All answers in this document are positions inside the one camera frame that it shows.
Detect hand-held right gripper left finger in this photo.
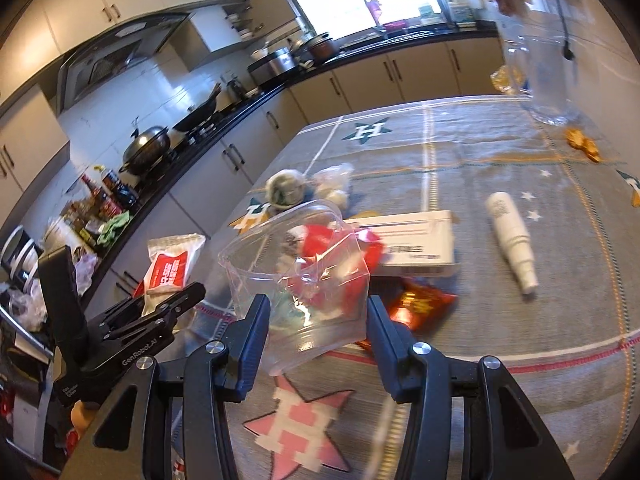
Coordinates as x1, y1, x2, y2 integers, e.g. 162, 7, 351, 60
60, 294, 273, 480

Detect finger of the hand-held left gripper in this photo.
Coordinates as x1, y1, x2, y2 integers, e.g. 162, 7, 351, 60
107, 305, 195, 348
127, 282, 207, 318

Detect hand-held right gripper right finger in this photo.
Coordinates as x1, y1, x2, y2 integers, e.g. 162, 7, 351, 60
366, 296, 583, 480

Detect clear plastic zip bag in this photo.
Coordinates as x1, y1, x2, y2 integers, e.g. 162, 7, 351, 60
218, 199, 373, 376

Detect white packet with red label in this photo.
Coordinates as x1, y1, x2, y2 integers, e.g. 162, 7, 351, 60
141, 233, 207, 317

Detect red snack packet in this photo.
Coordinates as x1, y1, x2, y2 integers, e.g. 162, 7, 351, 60
357, 277, 458, 351

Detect green cloth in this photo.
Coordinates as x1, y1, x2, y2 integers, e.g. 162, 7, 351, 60
97, 211, 132, 246

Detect white cardboard box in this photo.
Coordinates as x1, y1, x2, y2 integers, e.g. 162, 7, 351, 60
345, 210, 460, 277

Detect grey star print tablecloth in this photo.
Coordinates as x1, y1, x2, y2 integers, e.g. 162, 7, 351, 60
170, 95, 640, 480

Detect red plastic wrapper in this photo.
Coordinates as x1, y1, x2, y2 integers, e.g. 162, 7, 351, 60
287, 224, 387, 322

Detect group of sauce bottles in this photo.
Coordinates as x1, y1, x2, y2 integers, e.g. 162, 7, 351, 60
75, 165, 141, 221

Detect dark wok with lid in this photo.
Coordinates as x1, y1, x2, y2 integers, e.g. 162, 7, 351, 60
122, 117, 172, 176

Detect crumpled green white paper ball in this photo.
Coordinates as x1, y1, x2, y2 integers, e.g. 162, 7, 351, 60
265, 169, 308, 208

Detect white plastic bottle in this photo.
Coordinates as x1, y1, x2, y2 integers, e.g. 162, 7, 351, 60
485, 191, 540, 296

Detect small clear bag of scraps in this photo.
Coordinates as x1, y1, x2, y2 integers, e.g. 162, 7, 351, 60
312, 162, 356, 208

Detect black frying pan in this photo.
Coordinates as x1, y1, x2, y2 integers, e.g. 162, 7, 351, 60
172, 82, 223, 133

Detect steel range hood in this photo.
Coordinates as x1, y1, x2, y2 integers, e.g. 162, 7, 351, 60
56, 12, 191, 111

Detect silver rice cooker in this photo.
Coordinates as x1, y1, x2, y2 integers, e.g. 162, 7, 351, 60
249, 47, 298, 86

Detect beige base cabinets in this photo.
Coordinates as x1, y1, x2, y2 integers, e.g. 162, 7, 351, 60
85, 37, 506, 311

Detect shelf with bowls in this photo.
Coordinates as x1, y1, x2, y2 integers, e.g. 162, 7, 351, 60
225, 2, 266, 41

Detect dark cooking pot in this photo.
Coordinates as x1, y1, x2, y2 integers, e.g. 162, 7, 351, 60
305, 34, 337, 63

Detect golden crinkled wrapper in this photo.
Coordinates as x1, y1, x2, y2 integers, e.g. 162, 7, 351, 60
490, 66, 531, 96

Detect black kitchen countertop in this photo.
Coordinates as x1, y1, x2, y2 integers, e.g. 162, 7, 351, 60
75, 27, 501, 306

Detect large clear plastic bag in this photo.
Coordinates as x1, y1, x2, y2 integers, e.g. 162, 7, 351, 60
492, 0, 601, 128

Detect white wall cabinets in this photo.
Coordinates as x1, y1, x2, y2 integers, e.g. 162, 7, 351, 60
0, 0, 251, 111

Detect black power cable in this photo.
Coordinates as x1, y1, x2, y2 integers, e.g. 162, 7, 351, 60
545, 0, 577, 61

